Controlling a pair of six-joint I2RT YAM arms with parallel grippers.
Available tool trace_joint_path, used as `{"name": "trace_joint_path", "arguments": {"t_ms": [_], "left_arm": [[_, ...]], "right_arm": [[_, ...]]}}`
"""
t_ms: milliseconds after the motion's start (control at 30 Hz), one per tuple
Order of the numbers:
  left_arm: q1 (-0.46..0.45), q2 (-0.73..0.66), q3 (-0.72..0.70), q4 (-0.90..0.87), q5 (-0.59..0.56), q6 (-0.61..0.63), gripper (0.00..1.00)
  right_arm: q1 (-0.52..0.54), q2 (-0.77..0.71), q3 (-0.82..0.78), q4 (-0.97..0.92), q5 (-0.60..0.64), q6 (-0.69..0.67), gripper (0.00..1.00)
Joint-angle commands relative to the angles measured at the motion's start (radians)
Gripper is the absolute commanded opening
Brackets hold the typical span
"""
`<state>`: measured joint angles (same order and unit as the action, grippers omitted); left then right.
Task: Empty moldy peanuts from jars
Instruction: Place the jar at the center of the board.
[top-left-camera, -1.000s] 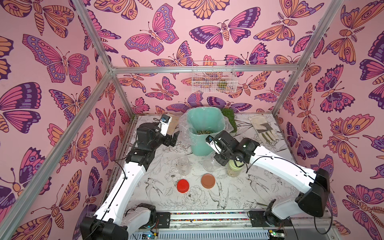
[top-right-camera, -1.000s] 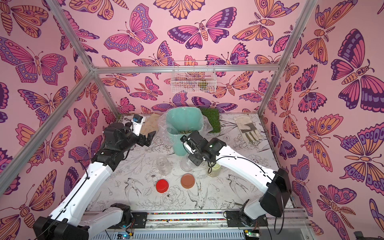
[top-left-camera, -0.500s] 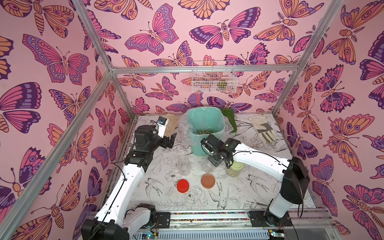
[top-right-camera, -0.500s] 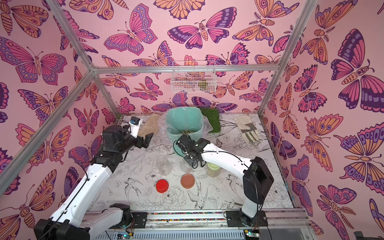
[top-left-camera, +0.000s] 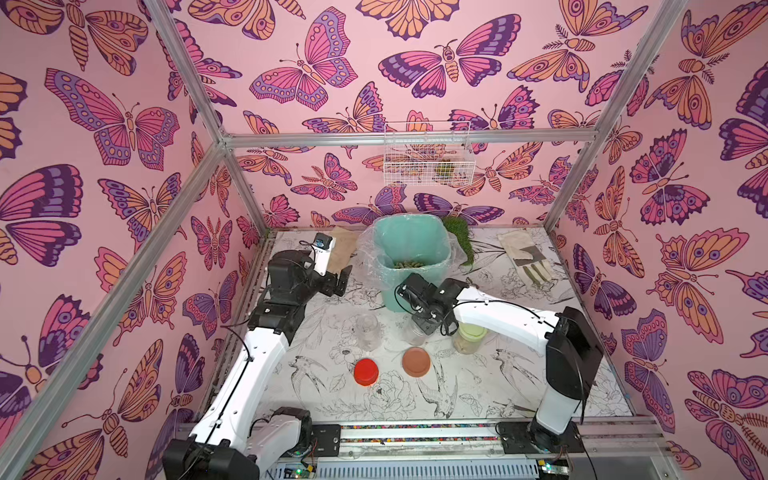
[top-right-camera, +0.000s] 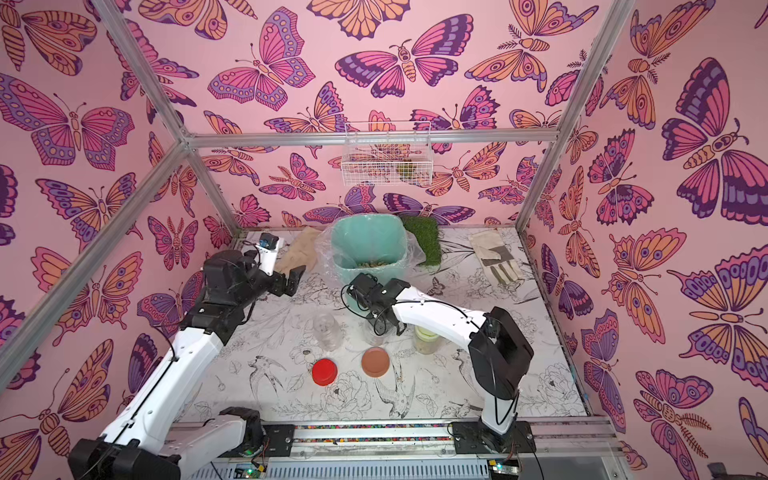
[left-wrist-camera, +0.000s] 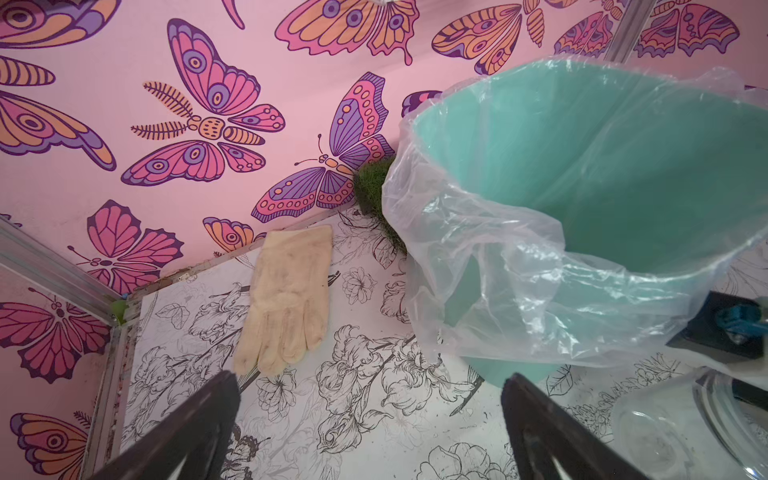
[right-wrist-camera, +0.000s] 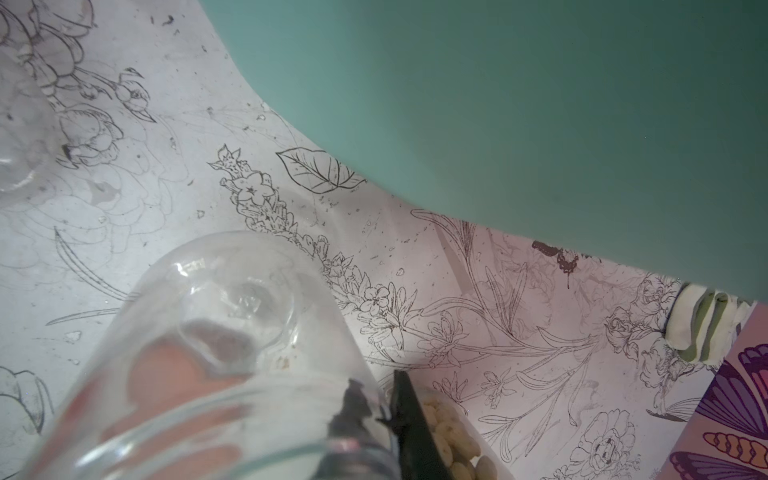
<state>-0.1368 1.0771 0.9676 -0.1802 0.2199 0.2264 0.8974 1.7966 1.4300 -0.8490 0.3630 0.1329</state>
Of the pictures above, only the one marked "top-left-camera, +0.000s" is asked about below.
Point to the brown jar lid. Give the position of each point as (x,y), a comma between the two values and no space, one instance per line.
(416,362)

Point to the right beige work glove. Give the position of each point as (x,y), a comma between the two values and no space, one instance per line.
(530,263)

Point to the clear jar of peanuts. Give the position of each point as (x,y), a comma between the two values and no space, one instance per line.
(367,330)

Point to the pile of dumped peanuts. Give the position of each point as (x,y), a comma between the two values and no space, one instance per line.
(412,264)

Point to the green artificial grass mat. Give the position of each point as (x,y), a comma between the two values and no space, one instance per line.
(460,229)

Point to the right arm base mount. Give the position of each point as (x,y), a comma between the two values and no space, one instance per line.
(518,437)

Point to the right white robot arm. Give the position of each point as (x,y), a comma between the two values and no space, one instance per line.
(564,339)

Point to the teal plastic trash bin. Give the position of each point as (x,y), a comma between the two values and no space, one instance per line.
(405,244)

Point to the clear plastic bin liner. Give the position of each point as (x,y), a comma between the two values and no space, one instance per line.
(365,255)

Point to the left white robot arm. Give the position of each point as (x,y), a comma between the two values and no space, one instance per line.
(226,443)

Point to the red jar lid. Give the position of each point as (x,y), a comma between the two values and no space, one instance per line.
(366,372)

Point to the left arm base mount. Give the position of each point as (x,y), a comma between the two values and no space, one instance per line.
(315,441)

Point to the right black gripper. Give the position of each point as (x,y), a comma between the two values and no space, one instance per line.
(417,293)

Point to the brown-lid peanut jar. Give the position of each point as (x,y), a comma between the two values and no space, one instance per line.
(413,334)

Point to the green-lid peanut jar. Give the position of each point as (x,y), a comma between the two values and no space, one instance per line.
(469,338)

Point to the white wire basket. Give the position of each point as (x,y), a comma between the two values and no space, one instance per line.
(428,158)

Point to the aluminium front rail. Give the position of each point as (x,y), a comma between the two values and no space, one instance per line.
(611,437)

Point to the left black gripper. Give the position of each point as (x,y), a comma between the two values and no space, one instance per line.
(328,282)

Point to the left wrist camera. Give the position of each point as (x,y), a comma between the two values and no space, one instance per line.
(322,247)

